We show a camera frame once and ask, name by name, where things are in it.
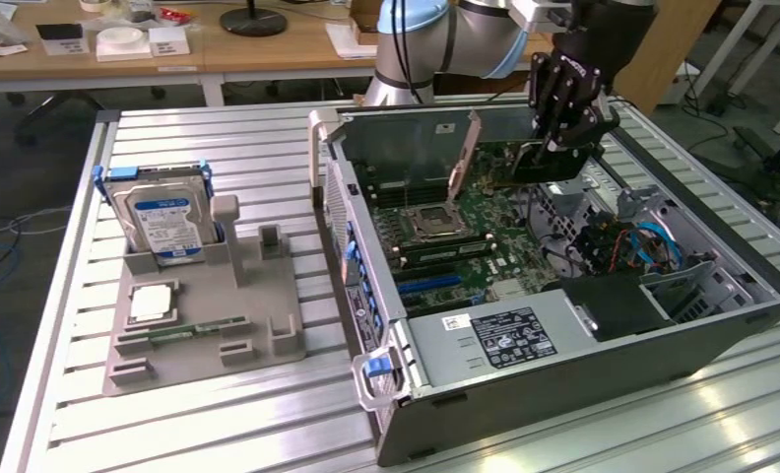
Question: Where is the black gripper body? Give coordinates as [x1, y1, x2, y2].
[551, 0, 659, 124]

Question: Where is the black graphics card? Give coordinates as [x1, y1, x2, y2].
[447, 108, 592, 202]

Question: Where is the wooden cabinet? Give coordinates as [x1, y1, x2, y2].
[513, 0, 724, 114]

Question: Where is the silver drive cage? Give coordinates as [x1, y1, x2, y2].
[527, 142, 635, 237]

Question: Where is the white table leg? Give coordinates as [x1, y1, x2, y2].
[684, 0, 780, 134]

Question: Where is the green motherboard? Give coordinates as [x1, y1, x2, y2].
[353, 162, 563, 319]

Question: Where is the black floor stand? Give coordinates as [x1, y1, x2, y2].
[731, 98, 780, 218]

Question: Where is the CPU socket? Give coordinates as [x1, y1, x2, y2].
[407, 202, 475, 243]

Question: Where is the brown cardboard box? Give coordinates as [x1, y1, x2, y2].
[349, 0, 383, 35]

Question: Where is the white paper stack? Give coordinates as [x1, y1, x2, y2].
[325, 22, 380, 59]

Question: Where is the black RAM stick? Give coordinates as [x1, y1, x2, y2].
[395, 235, 496, 268]

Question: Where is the black fan shroud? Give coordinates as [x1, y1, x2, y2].
[557, 269, 678, 344]

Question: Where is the blue expansion slot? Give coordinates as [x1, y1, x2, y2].
[395, 274, 463, 297]

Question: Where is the black round lamp base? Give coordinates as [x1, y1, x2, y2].
[217, 0, 291, 38]

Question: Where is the open grey PC case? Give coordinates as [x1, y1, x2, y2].
[307, 96, 780, 468]

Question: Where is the grey power supply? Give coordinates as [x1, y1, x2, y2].
[389, 288, 602, 390]

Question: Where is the plain white box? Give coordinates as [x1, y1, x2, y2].
[146, 27, 192, 58]

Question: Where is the red small packet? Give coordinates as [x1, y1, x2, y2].
[156, 5, 192, 26]

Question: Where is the hard disk with blue caddy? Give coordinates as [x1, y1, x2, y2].
[92, 160, 216, 270]

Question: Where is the white box with tape roll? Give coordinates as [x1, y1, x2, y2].
[94, 27, 153, 63]

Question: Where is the green RAM stick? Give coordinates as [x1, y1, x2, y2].
[145, 317, 247, 346]

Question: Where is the wooden desk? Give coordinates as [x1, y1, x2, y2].
[0, 0, 563, 107]

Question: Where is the silver CPU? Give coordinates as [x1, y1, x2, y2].
[126, 289, 175, 325]

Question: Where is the black and white label box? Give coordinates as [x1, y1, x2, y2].
[34, 23, 93, 56]

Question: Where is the black chair base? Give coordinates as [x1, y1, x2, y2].
[5, 91, 106, 147]

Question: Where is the grey parts rack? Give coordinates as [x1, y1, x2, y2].
[102, 194, 305, 401]

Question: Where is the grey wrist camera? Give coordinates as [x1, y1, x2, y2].
[511, 0, 575, 34]

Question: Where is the white switch box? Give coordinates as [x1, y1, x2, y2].
[670, 61, 702, 107]

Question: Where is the black and red wire bundle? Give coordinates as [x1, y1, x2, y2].
[571, 224, 635, 275]

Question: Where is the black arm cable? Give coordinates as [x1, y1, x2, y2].
[389, 0, 431, 104]

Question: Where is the blue wire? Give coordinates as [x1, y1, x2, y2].
[630, 222, 684, 272]

